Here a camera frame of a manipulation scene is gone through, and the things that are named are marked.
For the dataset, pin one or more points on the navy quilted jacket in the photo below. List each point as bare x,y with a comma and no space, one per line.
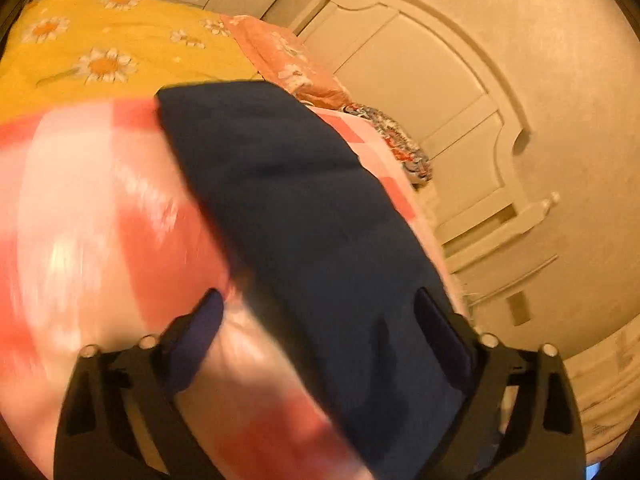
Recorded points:
300,210

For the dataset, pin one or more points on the multicoloured patterned cloth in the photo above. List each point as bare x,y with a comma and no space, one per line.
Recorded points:
395,140

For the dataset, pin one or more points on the thin white rod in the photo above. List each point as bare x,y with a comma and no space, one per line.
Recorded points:
515,280

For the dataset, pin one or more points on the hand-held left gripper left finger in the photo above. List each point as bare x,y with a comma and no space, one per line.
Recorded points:
200,330

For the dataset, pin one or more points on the cream wooden headboard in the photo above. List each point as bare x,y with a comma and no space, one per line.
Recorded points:
420,70

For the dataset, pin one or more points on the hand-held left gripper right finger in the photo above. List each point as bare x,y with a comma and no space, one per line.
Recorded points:
440,340

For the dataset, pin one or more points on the orange floral pillow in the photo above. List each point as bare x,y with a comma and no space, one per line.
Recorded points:
280,55

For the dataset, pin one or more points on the yellow daisy print blanket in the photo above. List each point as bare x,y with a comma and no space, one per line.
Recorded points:
150,50

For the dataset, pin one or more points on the grey wall plate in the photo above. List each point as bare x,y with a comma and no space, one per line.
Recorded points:
517,307

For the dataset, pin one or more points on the pink checkered bed cover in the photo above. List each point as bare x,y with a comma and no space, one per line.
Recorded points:
90,240

